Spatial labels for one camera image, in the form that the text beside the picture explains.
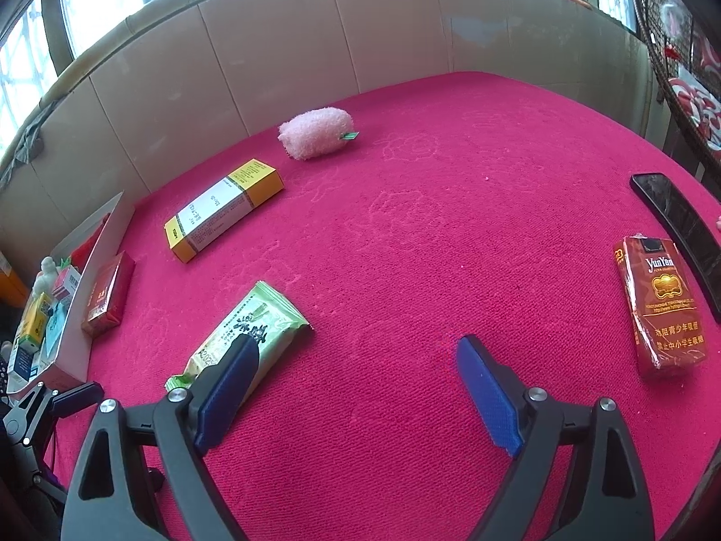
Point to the yellow green carton box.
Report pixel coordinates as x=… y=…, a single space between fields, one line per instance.
x=34 y=321

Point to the grey cloth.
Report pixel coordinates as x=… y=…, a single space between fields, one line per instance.
x=31 y=135

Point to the wicker hanging chair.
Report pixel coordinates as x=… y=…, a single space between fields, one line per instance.
x=653 y=22

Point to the pink plush toy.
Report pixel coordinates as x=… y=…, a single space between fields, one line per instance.
x=315 y=132

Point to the red plush toy green leaves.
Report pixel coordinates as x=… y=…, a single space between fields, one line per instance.
x=90 y=248

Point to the white red striped medicine box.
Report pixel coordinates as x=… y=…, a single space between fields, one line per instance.
x=68 y=280

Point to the white plush toy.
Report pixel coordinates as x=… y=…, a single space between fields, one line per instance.
x=46 y=276

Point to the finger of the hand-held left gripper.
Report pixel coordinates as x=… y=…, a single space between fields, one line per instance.
x=76 y=397

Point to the red cigarette pack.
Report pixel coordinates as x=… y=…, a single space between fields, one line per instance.
x=664 y=304

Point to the white cardboard storage box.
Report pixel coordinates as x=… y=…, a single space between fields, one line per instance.
x=70 y=344

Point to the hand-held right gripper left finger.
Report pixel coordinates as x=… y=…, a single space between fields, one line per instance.
x=225 y=394

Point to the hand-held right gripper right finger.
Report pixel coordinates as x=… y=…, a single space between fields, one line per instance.
x=490 y=394

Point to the green cracker packet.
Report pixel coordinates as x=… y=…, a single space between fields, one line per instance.
x=265 y=315

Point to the yellow trimmed medicine box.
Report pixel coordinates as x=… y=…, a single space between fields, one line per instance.
x=219 y=208

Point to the orange drink cup with straw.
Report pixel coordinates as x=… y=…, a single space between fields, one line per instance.
x=11 y=282

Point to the red white patterned cushion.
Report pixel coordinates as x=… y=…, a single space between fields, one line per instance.
x=704 y=107

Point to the black phone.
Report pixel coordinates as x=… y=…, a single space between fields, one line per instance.
x=676 y=220

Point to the red orange small box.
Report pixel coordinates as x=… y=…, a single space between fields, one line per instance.
x=107 y=293

